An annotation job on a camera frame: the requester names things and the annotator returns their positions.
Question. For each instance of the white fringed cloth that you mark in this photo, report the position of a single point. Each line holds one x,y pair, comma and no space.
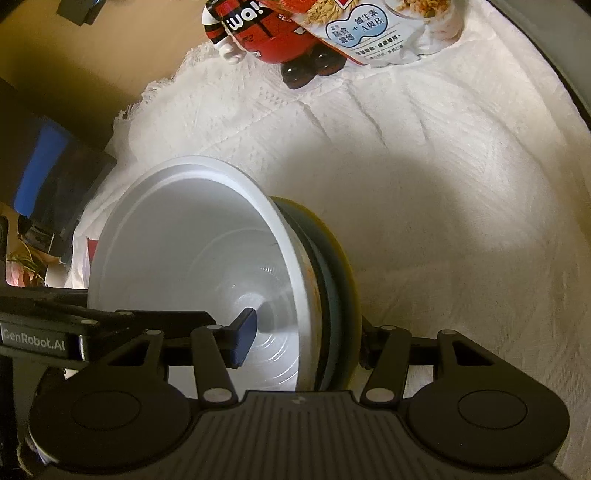
438,194

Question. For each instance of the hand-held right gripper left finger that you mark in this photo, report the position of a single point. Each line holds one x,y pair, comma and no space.
244,339

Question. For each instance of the red black bear figurine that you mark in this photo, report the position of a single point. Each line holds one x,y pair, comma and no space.
272,41

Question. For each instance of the red cereal bag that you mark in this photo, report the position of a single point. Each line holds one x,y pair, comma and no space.
369,27

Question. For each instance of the red and white packet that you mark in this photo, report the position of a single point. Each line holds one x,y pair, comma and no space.
91,263

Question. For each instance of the pink dried flowers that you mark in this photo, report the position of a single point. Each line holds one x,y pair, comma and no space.
27,270

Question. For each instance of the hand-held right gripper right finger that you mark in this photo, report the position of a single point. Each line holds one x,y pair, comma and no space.
388,344

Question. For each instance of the dark box with blue panel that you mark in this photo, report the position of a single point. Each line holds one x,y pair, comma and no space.
51,184

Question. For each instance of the black device with blue light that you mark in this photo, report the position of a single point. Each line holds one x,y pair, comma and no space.
85,9

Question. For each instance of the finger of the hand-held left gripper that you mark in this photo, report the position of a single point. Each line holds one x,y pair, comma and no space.
152,323

